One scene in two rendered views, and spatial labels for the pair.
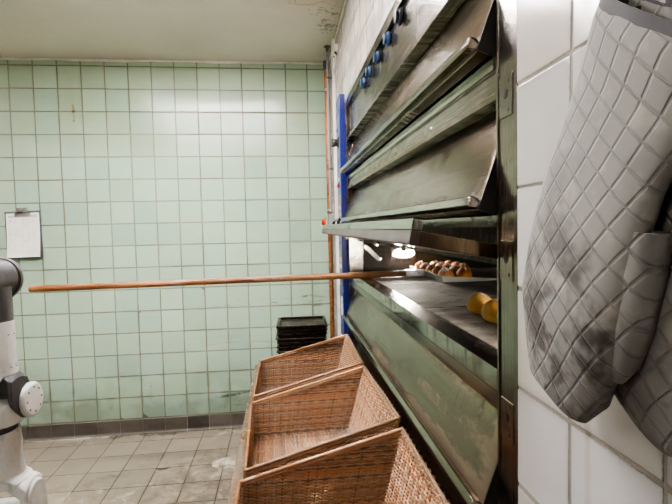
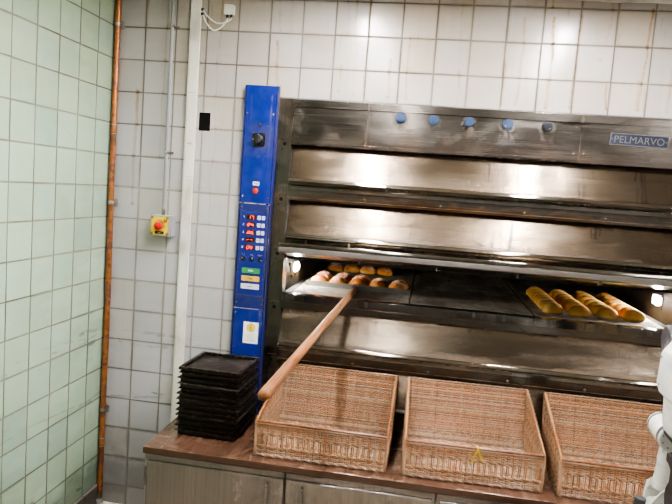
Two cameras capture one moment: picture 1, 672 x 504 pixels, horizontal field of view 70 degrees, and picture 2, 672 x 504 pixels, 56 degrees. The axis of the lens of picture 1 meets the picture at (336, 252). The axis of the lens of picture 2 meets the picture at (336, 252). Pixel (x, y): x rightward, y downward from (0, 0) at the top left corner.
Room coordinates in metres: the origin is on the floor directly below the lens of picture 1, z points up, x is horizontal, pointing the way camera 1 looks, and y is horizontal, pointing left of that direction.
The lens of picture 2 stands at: (1.60, 2.81, 1.70)
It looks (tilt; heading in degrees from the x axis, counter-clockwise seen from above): 6 degrees down; 284
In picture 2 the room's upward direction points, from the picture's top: 4 degrees clockwise
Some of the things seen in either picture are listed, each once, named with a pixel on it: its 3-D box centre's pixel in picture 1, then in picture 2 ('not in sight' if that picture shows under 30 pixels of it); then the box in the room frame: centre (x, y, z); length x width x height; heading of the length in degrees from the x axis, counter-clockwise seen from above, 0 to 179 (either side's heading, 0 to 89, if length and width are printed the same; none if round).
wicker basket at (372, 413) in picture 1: (315, 429); (469, 429); (1.65, 0.09, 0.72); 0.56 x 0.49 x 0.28; 8
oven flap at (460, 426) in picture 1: (387, 339); (468, 345); (1.69, -0.18, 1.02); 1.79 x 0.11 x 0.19; 6
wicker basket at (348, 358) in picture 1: (306, 376); (330, 412); (2.25, 0.16, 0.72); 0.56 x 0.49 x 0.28; 6
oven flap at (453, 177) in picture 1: (384, 193); (478, 234); (1.69, -0.18, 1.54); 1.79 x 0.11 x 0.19; 6
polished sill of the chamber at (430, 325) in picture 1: (393, 300); (470, 314); (1.70, -0.20, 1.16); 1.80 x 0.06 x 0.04; 6
